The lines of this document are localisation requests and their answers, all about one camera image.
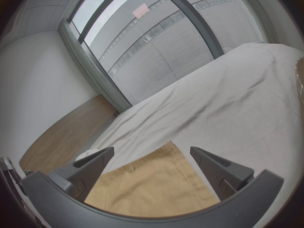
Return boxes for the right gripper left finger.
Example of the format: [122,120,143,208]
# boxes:
[48,147,115,202]

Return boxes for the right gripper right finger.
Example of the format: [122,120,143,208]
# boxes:
[190,146,255,202]

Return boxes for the tan shorts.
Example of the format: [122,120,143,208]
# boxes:
[84,140,220,217]

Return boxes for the white garment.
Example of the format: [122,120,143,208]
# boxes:
[76,148,101,161]

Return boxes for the bed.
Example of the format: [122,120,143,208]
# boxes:
[19,43,304,220]

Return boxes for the window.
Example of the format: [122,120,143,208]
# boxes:
[71,0,265,109]

